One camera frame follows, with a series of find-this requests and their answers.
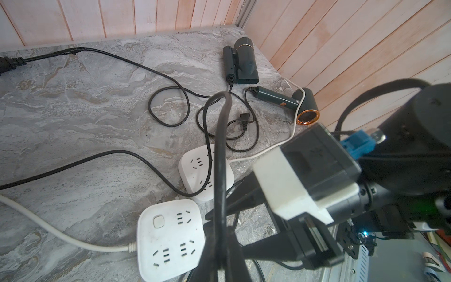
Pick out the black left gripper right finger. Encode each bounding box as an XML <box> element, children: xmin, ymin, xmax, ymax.
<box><xmin>225</xmin><ymin>226</ymin><xmax>252</xmax><ymax>282</ymax></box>

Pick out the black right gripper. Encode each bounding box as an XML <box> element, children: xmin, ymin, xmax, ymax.
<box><xmin>226</xmin><ymin>172</ymin><xmax>423</xmax><ymax>270</ymax></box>

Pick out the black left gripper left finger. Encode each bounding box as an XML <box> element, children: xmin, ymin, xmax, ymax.
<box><xmin>187</xmin><ymin>222</ymin><xmax>218</xmax><ymax>282</ymax></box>

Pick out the black cord with plug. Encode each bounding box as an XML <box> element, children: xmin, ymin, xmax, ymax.
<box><xmin>0</xmin><ymin>90</ymin><xmax>234</xmax><ymax>272</ymax></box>

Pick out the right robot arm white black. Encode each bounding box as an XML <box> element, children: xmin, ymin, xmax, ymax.
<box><xmin>202</xmin><ymin>79</ymin><xmax>451</xmax><ymax>276</ymax></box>

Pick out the near white power strip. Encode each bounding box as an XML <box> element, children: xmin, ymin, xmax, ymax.
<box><xmin>137</xmin><ymin>199</ymin><xmax>205</xmax><ymax>282</ymax></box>

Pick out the white power strip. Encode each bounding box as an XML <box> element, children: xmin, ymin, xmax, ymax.
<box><xmin>178</xmin><ymin>145</ymin><xmax>214</xmax><ymax>204</ymax></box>
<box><xmin>137</xmin><ymin>199</ymin><xmax>205</xmax><ymax>282</ymax></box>

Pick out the far white power strip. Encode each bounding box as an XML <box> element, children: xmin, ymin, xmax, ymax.
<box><xmin>178</xmin><ymin>145</ymin><xmax>214</xmax><ymax>204</ymax></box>

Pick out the dark green hair dryer copper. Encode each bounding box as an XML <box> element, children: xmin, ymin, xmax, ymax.
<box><xmin>250</xmin><ymin>86</ymin><xmax>320</xmax><ymax>126</ymax></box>

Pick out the dark green folded hair dryer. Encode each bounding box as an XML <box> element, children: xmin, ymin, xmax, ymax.
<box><xmin>223</xmin><ymin>37</ymin><xmax>260</xmax><ymax>86</ymax></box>

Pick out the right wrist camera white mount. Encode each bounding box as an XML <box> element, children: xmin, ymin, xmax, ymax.
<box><xmin>253</xmin><ymin>123</ymin><xmax>386</xmax><ymax>226</ymax></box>

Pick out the white power strip cable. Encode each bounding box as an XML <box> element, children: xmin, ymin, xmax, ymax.
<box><xmin>0</xmin><ymin>194</ymin><xmax>138</xmax><ymax>253</ymax></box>

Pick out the far black plug cord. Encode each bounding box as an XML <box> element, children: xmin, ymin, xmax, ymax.
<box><xmin>0</xmin><ymin>46</ymin><xmax>260</xmax><ymax>153</ymax></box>

